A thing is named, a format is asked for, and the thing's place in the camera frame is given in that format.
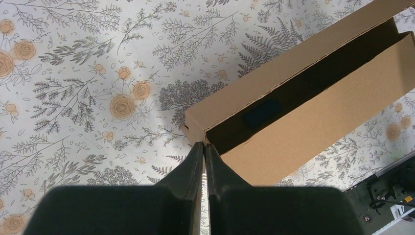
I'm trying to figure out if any floral patterned table mat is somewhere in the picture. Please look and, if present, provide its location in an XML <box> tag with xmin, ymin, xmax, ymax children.
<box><xmin>0</xmin><ymin>0</ymin><xmax>415</xmax><ymax>235</ymax></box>

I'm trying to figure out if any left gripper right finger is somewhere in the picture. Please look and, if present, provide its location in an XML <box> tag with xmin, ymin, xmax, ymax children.
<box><xmin>205</xmin><ymin>144</ymin><xmax>364</xmax><ymax>235</ymax></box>

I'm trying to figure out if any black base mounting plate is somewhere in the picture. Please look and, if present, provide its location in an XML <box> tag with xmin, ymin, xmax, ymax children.
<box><xmin>345</xmin><ymin>158</ymin><xmax>415</xmax><ymax>235</ymax></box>

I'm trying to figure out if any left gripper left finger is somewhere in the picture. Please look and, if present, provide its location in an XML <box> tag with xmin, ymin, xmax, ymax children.
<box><xmin>24</xmin><ymin>142</ymin><xmax>204</xmax><ymax>235</ymax></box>

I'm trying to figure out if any brown cardboard box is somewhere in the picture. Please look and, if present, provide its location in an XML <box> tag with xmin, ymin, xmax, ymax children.
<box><xmin>183</xmin><ymin>0</ymin><xmax>415</xmax><ymax>186</ymax></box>

